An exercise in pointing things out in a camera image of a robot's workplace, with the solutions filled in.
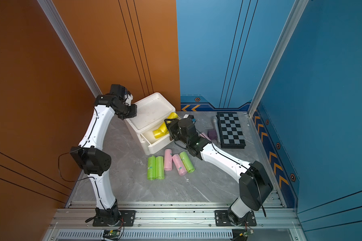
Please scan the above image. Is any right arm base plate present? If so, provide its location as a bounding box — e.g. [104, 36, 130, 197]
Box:
[214, 210, 257, 227]

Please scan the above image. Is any black white checkerboard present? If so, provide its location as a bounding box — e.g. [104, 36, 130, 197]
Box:
[216, 112, 246, 149]

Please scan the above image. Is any left green circuit board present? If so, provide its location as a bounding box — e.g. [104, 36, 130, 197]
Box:
[102, 230, 121, 241]

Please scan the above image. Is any right green circuit board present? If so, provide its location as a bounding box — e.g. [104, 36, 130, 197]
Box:
[237, 230, 254, 241]

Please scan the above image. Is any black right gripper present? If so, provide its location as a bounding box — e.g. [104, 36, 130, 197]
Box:
[164, 118, 191, 147]

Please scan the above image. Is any aluminium front rail frame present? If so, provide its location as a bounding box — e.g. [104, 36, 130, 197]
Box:
[44, 201, 306, 241]

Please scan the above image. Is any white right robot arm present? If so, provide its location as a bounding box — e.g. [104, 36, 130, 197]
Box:
[164, 118, 274, 226]

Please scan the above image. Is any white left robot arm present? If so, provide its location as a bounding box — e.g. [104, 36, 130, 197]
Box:
[69, 92, 137, 227]

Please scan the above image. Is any green circuit board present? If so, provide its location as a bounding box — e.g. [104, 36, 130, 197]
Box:
[237, 230, 254, 241]
[102, 230, 121, 241]

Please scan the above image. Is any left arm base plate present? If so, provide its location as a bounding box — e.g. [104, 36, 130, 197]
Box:
[93, 210, 136, 227]

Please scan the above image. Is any grey microphone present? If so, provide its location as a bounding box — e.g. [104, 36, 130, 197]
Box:
[212, 116, 221, 144]

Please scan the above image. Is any white top drawer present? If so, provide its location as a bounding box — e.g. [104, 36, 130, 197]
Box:
[139, 127, 172, 155]

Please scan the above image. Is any white three-drawer storage box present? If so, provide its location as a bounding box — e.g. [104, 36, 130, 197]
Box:
[125, 92, 176, 148]

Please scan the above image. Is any green trash bag roll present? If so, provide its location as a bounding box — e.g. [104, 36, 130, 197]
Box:
[147, 156, 156, 181]
[155, 156, 165, 180]
[180, 151, 195, 173]

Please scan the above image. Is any yellow trash bag roll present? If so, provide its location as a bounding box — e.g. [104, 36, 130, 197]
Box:
[153, 126, 169, 139]
[164, 112, 179, 127]

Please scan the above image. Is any purple cube block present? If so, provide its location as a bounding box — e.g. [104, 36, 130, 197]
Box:
[207, 129, 218, 140]

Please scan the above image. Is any pink trash bag roll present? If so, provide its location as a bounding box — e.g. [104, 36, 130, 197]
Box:
[199, 133, 211, 141]
[172, 154, 187, 176]
[164, 149, 173, 171]

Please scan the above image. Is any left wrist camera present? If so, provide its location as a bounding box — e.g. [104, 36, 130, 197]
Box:
[109, 84, 133, 99]

